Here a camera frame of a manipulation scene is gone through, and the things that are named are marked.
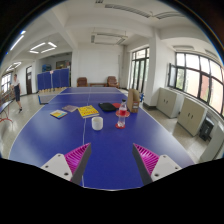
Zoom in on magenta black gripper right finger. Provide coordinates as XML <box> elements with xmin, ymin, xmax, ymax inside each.
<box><xmin>132</xmin><ymin>143</ymin><xmax>181</xmax><ymax>185</ymax></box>

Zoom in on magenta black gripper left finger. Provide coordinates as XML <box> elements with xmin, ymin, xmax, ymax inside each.
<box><xmin>42</xmin><ymin>143</ymin><xmax>91</xmax><ymax>185</ymax></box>

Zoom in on clear water bottle red label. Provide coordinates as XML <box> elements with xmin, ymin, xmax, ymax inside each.
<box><xmin>117</xmin><ymin>99</ymin><xmax>127</xmax><ymax>128</ymax></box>

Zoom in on white cup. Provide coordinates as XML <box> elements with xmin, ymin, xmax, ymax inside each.
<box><xmin>91</xmin><ymin>117</ymin><xmax>103</xmax><ymax>131</ymax></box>

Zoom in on small red coaster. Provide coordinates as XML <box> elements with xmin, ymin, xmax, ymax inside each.
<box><xmin>115</xmin><ymin>123</ymin><xmax>125</xmax><ymax>129</ymax></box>

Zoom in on small colourful book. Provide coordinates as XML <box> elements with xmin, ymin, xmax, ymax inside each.
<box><xmin>50</xmin><ymin>110</ymin><xmax>67</xmax><ymax>119</ymax></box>

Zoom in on yellow book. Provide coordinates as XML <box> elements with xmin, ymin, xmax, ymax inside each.
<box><xmin>78</xmin><ymin>105</ymin><xmax>99</xmax><ymax>118</ymax></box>

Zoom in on grey brown booklet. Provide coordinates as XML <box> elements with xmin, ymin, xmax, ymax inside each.
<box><xmin>62</xmin><ymin>105</ymin><xmax>78</xmax><ymax>112</ymax></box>

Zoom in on blue table tennis table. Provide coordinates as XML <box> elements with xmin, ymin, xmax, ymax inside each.
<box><xmin>9</xmin><ymin>87</ymin><xmax>193</xmax><ymax>190</ymax></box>

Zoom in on near beige cabinet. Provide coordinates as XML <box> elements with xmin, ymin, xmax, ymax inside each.
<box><xmin>178</xmin><ymin>98</ymin><xmax>207</xmax><ymax>136</ymax></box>

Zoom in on beige cabinet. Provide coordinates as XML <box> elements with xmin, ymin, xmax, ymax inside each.
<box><xmin>178</xmin><ymin>98</ymin><xmax>207</xmax><ymax>136</ymax></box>
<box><xmin>157</xmin><ymin>88</ymin><xmax>184</xmax><ymax>118</ymax></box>

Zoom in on far beige cabinet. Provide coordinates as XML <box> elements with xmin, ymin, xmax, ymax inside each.
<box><xmin>157</xmin><ymin>88</ymin><xmax>184</xmax><ymax>118</ymax></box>

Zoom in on black bin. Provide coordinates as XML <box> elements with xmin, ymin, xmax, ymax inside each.
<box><xmin>199</xmin><ymin>117</ymin><xmax>214</xmax><ymax>141</ymax></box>

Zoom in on red paddle behind pouch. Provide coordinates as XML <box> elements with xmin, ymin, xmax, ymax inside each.
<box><xmin>112</xmin><ymin>103</ymin><xmax>121</xmax><ymax>109</ymax></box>

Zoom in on left brown armchair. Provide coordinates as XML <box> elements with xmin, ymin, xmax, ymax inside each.
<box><xmin>77</xmin><ymin>77</ymin><xmax>88</xmax><ymax>87</ymax></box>

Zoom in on brown armchair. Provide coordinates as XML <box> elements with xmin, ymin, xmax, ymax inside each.
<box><xmin>77</xmin><ymin>77</ymin><xmax>88</xmax><ymax>87</ymax></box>
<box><xmin>107</xmin><ymin>76</ymin><xmax>119</xmax><ymax>88</ymax></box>

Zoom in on blue partition screens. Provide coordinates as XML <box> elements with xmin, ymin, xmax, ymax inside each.
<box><xmin>37</xmin><ymin>68</ymin><xmax>70</xmax><ymax>90</ymax></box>

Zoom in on right brown armchair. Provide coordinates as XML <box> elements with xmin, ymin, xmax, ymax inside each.
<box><xmin>107</xmin><ymin>76</ymin><xmax>119</xmax><ymax>88</ymax></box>

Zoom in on person in dark shorts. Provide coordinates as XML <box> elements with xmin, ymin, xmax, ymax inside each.
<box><xmin>12</xmin><ymin>74</ymin><xmax>22</xmax><ymax>112</ymax></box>

